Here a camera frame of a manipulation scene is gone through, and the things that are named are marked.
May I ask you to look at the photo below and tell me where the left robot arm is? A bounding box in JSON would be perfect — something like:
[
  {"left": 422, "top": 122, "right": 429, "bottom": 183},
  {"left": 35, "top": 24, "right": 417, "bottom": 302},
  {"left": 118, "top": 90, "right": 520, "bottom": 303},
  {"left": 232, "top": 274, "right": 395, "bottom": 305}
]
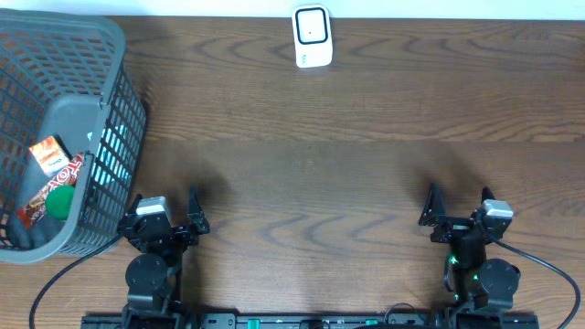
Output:
[{"left": 118, "top": 186, "right": 210, "bottom": 328}]

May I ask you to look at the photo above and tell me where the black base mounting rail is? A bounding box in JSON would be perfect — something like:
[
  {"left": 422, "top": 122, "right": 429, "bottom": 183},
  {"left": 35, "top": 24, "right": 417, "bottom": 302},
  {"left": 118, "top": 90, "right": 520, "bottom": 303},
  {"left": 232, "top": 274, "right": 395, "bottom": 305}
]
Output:
[{"left": 80, "top": 313, "right": 539, "bottom": 329}]

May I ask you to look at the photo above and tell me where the green lid small jar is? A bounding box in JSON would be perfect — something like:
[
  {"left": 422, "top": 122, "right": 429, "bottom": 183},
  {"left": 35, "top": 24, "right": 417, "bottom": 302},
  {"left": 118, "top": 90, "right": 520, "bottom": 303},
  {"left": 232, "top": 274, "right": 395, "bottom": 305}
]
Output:
[{"left": 45, "top": 186, "right": 75, "bottom": 220}]

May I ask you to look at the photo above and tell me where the white barcode scanner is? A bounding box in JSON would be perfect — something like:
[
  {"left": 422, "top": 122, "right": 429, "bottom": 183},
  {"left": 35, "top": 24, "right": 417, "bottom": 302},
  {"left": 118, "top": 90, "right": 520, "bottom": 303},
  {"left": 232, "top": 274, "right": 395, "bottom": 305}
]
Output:
[{"left": 292, "top": 5, "right": 333, "bottom": 69}]

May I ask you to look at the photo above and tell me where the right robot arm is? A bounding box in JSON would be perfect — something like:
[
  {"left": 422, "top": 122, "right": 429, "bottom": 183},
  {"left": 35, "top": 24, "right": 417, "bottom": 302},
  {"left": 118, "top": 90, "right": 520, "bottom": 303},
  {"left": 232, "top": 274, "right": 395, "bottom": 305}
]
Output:
[{"left": 419, "top": 184, "right": 520, "bottom": 328}]

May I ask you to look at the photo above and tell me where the red brown candy bar wrapper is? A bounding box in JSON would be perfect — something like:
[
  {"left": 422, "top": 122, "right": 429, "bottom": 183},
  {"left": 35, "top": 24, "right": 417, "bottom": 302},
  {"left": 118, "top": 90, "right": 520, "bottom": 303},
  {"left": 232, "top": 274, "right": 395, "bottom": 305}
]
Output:
[{"left": 16, "top": 153, "right": 84, "bottom": 229}]

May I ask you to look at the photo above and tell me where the grey plastic mesh basket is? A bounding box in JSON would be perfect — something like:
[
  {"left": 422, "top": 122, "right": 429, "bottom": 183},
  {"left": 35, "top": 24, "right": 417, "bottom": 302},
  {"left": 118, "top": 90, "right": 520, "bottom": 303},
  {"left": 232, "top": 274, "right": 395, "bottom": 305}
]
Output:
[{"left": 1, "top": 9, "right": 146, "bottom": 263}]

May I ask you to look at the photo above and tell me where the light green wet wipes pack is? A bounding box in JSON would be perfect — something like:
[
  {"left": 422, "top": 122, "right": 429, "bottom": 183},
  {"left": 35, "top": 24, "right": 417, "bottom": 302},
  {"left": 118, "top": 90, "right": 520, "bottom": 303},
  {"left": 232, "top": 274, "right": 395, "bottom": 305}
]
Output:
[{"left": 91, "top": 124, "right": 129, "bottom": 185}]

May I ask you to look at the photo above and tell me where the orange white small packet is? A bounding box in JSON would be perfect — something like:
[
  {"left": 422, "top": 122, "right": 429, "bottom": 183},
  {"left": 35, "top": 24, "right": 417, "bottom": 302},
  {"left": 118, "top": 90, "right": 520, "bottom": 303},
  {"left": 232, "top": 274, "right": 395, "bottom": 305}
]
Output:
[{"left": 28, "top": 135, "right": 70, "bottom": 176}]

